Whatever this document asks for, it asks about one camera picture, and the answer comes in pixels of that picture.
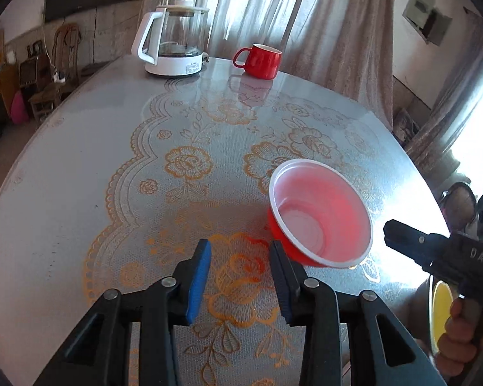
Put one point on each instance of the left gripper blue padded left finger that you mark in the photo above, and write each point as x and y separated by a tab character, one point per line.
97	350

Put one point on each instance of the red plastic bowl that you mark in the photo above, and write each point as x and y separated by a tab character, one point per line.
318	216

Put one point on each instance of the beige curtain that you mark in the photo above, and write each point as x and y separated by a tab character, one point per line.
343	45
460	94

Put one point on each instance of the person's right hand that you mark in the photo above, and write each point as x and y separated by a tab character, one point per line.
454	346

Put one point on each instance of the yellow plastic bowl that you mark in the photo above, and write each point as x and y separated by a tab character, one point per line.
441	302

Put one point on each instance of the round-back dark wooden chair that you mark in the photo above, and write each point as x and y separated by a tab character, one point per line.
458	205

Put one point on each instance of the pink bag on floor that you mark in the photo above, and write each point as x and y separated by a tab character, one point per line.
19	113

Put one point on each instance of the wooden chair by wall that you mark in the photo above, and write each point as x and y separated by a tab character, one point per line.
41	95

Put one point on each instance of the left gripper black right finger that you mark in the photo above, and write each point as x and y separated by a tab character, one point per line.
382	351

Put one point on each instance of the red enamel mug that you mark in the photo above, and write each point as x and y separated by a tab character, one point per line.
262	62

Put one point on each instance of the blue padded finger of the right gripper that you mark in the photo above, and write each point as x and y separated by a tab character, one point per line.
436	254

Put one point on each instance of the grey wall electrical box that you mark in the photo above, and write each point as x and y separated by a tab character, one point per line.
427	20

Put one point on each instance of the framed picture leaning on wall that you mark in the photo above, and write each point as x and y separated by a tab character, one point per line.
404	127

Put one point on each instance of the beige right curtain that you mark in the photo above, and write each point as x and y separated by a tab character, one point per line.
460	94

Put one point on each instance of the white glass electric kettle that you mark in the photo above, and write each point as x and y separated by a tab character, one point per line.
171	40

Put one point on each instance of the beige centre curtain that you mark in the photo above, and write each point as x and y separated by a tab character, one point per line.
343	45

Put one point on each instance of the white power strip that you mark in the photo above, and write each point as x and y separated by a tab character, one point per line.
58	78

